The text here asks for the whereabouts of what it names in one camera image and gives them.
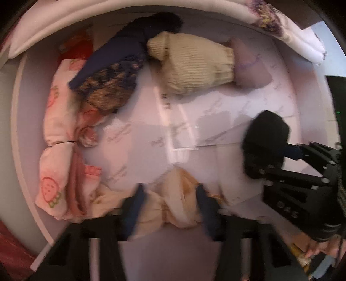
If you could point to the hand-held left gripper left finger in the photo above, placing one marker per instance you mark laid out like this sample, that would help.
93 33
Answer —
136 206

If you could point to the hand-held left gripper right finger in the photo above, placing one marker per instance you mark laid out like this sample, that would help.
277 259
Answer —
206 212

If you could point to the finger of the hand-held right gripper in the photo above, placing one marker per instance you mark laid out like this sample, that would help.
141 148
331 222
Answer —
297 179
310 154

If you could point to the cream sheer stockings bundle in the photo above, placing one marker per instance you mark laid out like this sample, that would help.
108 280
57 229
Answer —
173 200

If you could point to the black sock bundle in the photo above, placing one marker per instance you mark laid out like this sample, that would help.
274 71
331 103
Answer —
265 135

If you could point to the white box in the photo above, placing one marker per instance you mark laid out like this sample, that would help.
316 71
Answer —
27 135

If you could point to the person's right hand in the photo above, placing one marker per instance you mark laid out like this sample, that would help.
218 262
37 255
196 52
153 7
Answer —
316 248

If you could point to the purple sock bundle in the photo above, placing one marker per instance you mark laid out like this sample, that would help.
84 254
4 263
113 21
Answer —
251 73

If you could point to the printed white paper sheets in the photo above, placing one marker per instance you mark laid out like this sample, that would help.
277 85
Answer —
216 108

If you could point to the pink strawberry print sock bundle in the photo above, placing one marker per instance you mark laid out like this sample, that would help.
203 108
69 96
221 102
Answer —
56 113

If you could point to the dark red cloth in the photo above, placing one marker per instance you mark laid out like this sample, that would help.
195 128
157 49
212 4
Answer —
13 248

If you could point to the beige knit sock bundle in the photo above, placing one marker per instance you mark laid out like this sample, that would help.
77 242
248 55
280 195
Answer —
189 62

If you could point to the navy patterned sock bundle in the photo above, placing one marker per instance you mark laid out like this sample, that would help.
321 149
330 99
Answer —
113 56

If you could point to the red sock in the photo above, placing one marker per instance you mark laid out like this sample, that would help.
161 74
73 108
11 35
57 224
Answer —
78 48

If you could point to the white cloth with purple flowers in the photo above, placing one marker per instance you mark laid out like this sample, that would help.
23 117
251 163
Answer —
54 19

